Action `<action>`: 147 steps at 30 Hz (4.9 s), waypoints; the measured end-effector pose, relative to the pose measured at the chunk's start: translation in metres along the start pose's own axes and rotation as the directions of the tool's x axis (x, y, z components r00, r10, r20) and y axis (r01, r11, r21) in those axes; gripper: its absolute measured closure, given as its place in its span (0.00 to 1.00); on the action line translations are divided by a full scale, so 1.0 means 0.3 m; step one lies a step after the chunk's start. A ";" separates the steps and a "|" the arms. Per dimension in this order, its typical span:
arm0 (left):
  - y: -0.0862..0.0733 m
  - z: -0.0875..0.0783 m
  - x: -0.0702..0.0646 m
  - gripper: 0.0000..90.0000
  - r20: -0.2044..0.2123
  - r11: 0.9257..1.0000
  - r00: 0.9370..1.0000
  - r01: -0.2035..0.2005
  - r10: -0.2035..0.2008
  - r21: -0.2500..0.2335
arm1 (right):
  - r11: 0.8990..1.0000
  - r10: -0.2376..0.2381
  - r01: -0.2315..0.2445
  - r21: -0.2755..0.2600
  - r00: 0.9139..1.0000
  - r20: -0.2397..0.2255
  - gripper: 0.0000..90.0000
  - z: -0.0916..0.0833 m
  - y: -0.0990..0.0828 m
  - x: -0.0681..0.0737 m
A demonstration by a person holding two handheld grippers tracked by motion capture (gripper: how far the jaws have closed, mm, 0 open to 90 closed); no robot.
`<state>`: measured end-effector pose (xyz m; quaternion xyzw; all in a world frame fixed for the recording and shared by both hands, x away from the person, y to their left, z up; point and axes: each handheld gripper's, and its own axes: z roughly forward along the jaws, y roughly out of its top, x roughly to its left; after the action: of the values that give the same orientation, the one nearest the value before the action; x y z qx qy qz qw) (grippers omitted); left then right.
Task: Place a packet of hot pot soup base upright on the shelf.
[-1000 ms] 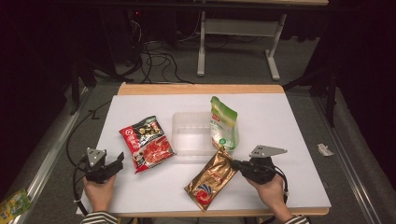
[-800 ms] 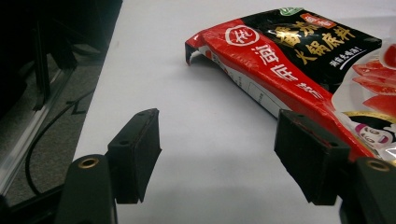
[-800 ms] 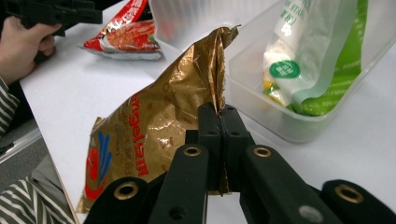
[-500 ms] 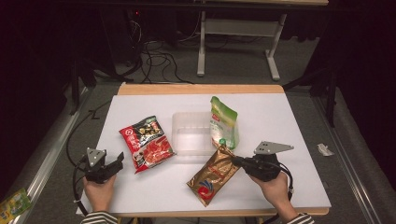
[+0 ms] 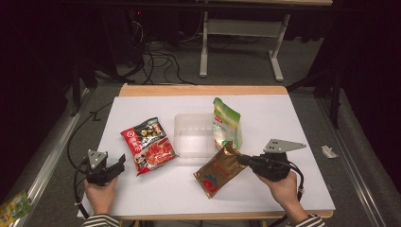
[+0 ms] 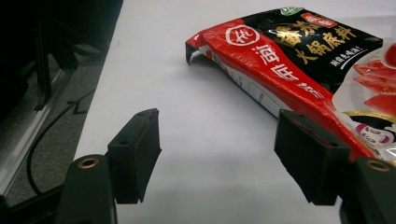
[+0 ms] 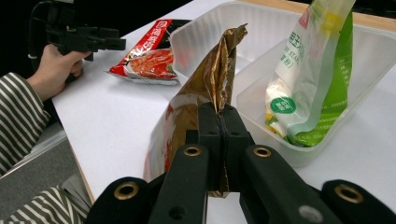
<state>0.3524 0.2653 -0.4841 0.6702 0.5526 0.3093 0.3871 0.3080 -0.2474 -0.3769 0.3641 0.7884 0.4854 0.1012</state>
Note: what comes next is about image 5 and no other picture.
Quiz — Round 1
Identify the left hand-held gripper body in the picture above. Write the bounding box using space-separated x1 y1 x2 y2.
84 148 115 186

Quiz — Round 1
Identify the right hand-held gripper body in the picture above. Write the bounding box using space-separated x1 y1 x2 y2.
250 138 307 183

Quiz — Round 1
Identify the gold foil packet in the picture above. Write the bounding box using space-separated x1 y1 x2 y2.
192 140 249 200

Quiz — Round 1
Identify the white and green pouch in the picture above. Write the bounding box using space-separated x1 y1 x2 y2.
212 96 243 151

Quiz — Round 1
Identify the clear plastic container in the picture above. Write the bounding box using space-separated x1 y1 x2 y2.
173 113 244 159

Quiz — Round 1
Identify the person's left hand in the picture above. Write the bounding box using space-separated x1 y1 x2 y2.
83 176 118 216

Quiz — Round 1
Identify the person's right hand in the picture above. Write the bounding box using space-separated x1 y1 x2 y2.
255 170 300 212

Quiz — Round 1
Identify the red and black food packet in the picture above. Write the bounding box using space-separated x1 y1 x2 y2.
120 116 180 177

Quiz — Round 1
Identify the crumpled white paper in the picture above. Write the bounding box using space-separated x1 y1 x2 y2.
321 145 340 160

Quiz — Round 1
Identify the white sheet on table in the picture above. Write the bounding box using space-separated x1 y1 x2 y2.
77 95 337 218

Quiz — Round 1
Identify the black stand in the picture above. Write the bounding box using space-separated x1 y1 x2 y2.
286 67 344 131
69 58 99 118

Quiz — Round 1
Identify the green and yellow packet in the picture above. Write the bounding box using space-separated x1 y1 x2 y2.
0 189 33 227

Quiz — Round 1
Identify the white-framed desk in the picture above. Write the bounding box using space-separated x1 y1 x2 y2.
199 0 334 83

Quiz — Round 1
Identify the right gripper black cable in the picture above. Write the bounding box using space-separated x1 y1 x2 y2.
268 159 305 227

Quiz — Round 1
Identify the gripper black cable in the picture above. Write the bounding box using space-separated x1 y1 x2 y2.
72 156 92 219
268 159 305 227

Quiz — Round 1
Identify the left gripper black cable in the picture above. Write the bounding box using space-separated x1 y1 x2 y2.
72 156 92 219

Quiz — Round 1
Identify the thin black floor cable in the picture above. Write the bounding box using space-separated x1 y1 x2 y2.
66 100 113 171

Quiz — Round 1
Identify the metal floor rail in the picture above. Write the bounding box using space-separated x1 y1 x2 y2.
6 88 93 227
316 96 390 227

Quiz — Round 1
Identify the tangle of black floor cables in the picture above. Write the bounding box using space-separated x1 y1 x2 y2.
119 10 198 86

